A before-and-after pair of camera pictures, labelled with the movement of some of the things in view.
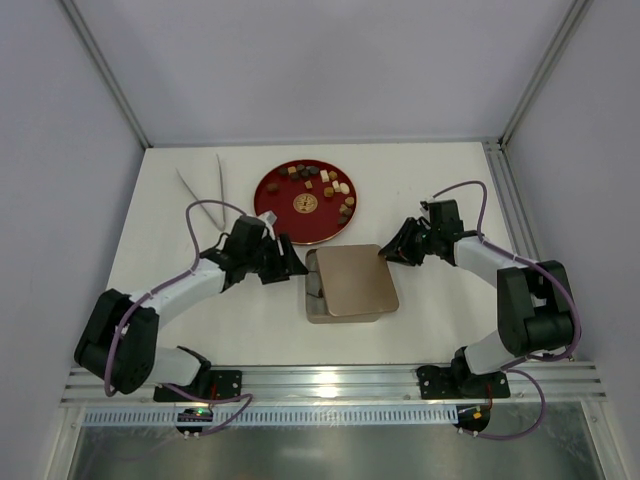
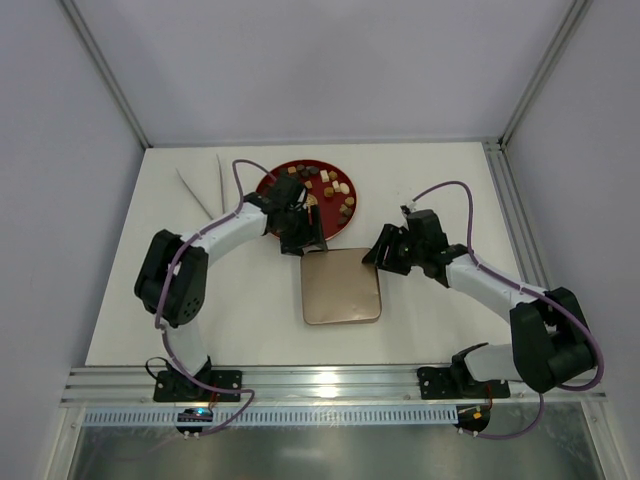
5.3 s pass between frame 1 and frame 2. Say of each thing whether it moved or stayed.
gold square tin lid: moved
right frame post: stayed
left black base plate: stayed
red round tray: stayed
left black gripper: moved
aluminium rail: stayed
